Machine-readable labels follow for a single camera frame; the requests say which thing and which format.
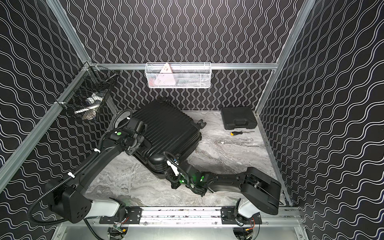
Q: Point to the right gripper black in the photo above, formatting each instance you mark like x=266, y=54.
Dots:
x=170, y=177

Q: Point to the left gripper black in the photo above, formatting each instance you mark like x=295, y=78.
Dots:
x=132, y=144

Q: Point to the black hard-shell suitcase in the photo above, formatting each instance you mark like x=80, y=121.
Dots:
x=169, y=130

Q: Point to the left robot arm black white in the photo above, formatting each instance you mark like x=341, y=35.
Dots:
x=67, y=199

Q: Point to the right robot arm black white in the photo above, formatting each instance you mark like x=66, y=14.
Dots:
x=261, y=190

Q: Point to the silver items in mesh basket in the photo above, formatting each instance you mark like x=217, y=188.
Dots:
x=89, y=112

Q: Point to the pink triangle card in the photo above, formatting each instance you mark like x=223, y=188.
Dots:
x=165, y=77

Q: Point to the yellow black screwdriver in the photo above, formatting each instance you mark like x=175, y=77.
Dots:
x=236, y=133

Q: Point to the black plastic tool case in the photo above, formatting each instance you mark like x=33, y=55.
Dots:
x=238, y=117

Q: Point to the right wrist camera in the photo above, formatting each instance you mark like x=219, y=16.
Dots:
x=174, y=167

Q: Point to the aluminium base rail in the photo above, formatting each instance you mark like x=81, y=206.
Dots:
x=207, y=217

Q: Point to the black wire mesh basket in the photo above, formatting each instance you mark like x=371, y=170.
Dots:
x=98, y=80

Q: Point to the clear wall basket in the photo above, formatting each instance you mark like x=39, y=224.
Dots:
x=188, y=75

